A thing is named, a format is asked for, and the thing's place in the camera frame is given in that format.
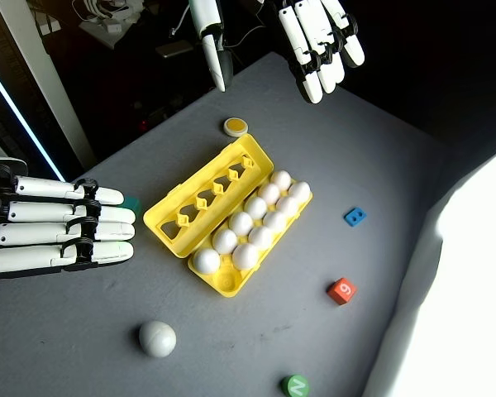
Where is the white toy egg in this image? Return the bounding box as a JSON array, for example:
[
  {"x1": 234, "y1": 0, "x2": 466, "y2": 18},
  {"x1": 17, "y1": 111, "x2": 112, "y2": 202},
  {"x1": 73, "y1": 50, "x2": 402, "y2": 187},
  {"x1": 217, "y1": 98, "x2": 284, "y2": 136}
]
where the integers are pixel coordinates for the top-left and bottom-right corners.
[
  {"x1": 256, "y1": 182, "x2": 281, "y2": 206},
  {"x1": 288, "y1": 180, "x2": 312, "y2": 204},
  {"x1": 263, "y1": 210, "x2": 289, "y2": 233},
  {"x1": 243, "y1": 196, "x2": 269, "y2": 221},
  {"x1": 247, "y1": 226, "x2": 274, "y2": 251},
  {"x1": 231, "y1": 242, "x2": 260, "y2": 271},
  {"x1": 212, "y1": 228, "x2": 239, "y2": 256},
  {"x1": 269, "y1": 169, "x2": 293, "y2": 192},
  {"x1": 275, "y1": 194, "x2": 301, "y2": 217},
  {"x1": 192, "y1": 247, "x2": 222, "y2": 275},
  {"x1": 228, "y1": 211, "x2": 255, "y2": 237},
  {"x1": 138, "y1": 320, "x2": 178, "y2": 359}
]

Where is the yellow egg carton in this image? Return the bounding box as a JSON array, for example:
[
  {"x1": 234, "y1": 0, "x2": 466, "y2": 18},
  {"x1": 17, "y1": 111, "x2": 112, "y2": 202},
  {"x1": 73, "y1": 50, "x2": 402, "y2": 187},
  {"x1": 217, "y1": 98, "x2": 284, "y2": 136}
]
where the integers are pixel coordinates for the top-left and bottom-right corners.
[{"x1": 142, "y1": 132, "x2": 314, "y2": 299}]

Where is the teal cube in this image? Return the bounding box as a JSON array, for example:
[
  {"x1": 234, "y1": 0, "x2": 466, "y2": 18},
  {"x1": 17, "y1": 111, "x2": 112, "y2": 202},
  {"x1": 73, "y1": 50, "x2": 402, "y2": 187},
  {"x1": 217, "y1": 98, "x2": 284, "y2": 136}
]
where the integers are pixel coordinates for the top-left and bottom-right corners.
[{"x1": 122, "y1": 195, "x2": 143, "y2": 214}]

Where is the glowing light strip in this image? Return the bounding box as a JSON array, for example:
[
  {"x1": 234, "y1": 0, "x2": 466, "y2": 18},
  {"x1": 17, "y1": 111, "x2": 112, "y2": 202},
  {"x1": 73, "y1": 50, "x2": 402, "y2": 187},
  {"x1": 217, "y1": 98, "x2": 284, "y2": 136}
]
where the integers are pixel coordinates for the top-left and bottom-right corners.
[{"x1": 0, "y1": 54, "x2": 66, "y2": 184}]

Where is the silver flat phone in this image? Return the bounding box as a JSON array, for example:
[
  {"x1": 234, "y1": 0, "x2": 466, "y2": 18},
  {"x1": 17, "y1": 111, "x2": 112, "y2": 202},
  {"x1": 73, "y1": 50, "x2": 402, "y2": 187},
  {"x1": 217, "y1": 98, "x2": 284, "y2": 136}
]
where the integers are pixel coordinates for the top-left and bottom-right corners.
[{"x1": 155, "y1": 40, "x2": 194, "y2": 59}]

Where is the yellow and white round button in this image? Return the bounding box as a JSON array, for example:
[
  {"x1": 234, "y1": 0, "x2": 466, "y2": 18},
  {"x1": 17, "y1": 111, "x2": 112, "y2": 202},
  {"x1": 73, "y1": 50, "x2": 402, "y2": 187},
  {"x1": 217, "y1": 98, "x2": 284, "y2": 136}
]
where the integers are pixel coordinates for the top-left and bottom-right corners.
[{"x1": 222, "y1": 117, "x2": 249, "y2": 137}]

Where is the grey table cloth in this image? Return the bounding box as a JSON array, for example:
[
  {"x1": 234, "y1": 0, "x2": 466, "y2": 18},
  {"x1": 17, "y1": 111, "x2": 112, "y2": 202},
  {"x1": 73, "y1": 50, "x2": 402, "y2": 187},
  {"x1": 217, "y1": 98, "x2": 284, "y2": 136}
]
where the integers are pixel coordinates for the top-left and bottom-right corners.
[{"x1": 0, "y1": 51, "x2": 496, "y2": 397}]

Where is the green letter cylinder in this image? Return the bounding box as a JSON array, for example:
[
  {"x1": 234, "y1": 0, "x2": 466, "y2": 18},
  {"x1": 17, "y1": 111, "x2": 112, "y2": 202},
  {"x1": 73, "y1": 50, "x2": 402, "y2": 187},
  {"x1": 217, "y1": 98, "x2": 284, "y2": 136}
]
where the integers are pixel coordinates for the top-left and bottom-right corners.
[{"x1": 280, "y1": 374, "x2": 310, "y2": 397}]

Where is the red number cube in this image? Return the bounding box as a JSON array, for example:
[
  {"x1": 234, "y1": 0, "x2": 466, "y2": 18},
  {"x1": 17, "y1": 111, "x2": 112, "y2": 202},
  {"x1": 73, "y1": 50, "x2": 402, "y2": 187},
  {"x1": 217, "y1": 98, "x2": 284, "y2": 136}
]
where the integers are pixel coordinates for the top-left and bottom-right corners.
[{"x1": 326, "y1": 277, "x2": 358, "y2": 307}]

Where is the blue two-hole block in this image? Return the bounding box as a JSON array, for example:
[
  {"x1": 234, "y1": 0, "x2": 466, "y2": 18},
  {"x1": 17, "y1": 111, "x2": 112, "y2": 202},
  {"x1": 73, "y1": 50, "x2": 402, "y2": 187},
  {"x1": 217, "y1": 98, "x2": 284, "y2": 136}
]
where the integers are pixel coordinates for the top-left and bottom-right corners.
[{"x1": 342, "y1": 206, "x2": 368, "y2": 227}]

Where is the white frame post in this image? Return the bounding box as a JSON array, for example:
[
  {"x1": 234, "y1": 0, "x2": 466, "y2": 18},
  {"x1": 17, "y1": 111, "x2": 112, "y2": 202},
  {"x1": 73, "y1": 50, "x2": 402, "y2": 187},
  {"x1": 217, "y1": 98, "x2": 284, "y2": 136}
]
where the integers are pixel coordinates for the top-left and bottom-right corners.
[{"x1": 0, "y1": 0, "x2": 97, "y2": 167}]

